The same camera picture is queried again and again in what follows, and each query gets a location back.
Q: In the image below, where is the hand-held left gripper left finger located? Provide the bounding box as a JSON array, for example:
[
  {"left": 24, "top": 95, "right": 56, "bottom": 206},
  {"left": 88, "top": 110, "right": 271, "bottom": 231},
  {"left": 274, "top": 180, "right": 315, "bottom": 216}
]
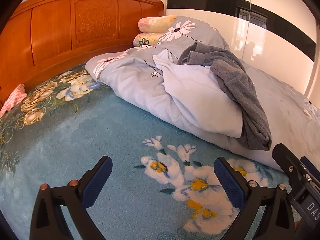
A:
[{"left": 29, "top": 156, "right": 112, "bottom": 240}]

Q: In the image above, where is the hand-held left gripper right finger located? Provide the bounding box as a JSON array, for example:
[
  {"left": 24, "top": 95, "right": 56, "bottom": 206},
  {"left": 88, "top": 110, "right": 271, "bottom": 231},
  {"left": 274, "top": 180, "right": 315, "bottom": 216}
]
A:
[{"left": 214, "top": 157, "right": 297, "bottom": 240}]

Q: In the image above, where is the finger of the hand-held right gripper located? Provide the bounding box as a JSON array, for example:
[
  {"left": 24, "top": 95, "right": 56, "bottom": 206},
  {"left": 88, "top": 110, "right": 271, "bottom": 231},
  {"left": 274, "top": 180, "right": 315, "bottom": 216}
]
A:
[
  {"left": 272, "top": 144, "right": 304, "bottom": 193},
  {"left": 300, "top": 156, "right": 320, "bottom": 180}
]

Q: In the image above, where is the grey knit sweater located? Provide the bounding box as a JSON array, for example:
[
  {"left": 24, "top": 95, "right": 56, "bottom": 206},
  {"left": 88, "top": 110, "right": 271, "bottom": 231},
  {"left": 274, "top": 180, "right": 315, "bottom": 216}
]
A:
[{"left": 177, "top": 42, "right": 272, "bottom": 152}]

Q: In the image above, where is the teal floral blanket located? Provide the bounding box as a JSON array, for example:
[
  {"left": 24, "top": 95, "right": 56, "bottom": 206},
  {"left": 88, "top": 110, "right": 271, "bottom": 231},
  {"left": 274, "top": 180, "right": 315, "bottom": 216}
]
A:
[{"left": 0, "top": 62, "right": 300, "bottom": 240}]

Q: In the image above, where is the grey-blue daisy print quilt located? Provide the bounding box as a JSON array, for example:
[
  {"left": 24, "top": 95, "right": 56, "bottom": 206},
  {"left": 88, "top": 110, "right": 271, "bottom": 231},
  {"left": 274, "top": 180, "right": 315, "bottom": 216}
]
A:
[{"left": 85, "top": 16, "right": 320, "bottom": 178}]

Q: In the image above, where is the pink checked cloth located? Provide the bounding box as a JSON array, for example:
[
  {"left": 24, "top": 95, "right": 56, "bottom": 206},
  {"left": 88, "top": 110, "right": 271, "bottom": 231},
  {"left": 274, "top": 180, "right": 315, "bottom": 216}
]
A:
[{"left": 0, "top": 84, "right": 27, "bottom": 118}]

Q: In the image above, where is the light blue crumpled cloth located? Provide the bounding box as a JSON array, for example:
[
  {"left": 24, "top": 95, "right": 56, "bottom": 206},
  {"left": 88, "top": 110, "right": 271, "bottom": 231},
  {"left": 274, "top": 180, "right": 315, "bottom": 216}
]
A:
[{"left": 153, "top": 49, "right": 180, "bottom": 68}]

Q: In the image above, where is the floral pillow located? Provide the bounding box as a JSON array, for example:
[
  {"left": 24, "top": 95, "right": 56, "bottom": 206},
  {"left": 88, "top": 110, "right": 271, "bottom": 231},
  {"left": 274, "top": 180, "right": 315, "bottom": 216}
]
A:
[
  {"left": 132, "top": 32, "right": 163, "bottom": 48},
  {"left": 137, "top": 15, "right": 178, "bottom": 33}
]

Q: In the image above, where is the carved wooden headboard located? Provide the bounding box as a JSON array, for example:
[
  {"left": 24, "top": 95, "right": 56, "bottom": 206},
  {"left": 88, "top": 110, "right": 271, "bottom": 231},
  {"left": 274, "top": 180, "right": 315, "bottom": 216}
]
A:
[{"left": 0, "top": 0, "right": 165, "bottom": 108}]

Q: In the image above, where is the glossy white wardrobe black stripe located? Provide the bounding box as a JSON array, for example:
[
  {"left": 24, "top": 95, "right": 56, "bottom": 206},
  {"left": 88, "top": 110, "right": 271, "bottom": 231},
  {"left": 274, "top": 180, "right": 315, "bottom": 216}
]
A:
[{"left": 165, "top": 0, "right": 320, "bottom": 98}]

